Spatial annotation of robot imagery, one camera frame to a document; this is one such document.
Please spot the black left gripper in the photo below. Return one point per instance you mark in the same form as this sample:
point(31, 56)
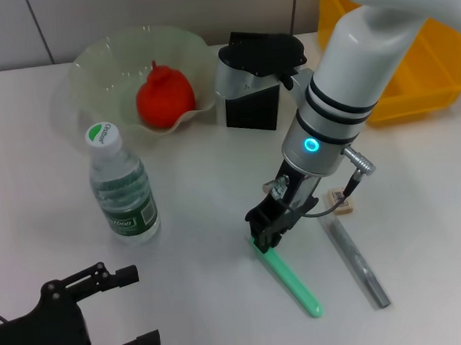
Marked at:
point(40, 332)

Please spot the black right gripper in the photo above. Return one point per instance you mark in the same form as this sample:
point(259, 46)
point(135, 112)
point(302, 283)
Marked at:
point(298, 188)

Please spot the mint green pen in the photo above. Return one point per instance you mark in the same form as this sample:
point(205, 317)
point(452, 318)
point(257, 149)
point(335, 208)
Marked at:
point(296, 289)

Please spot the clear water bottle green label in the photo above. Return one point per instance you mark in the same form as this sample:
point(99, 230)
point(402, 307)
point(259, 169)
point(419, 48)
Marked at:
point(123, 187)

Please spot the red pomegranate toy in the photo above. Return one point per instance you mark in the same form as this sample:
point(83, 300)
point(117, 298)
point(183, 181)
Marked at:
point(165, 98)

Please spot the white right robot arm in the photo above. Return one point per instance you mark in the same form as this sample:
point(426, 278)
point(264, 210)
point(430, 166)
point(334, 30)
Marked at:
point(349, 67)

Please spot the beige eraser with barcode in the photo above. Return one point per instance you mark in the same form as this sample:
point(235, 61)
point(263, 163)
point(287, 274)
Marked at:
point(344, 204)

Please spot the grey pen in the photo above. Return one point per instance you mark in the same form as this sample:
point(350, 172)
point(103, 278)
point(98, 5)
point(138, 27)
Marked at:
point(357, 262)

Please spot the black mesh pen holder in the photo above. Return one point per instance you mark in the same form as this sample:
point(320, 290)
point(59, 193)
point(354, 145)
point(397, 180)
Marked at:
point(250, 112)

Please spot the green glass fruit bowl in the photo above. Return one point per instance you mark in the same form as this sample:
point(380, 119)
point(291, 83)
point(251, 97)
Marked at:
point(103, 78)

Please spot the yellow plastic storage bin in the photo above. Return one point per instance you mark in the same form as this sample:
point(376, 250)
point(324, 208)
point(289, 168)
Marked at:
point(420, 82)

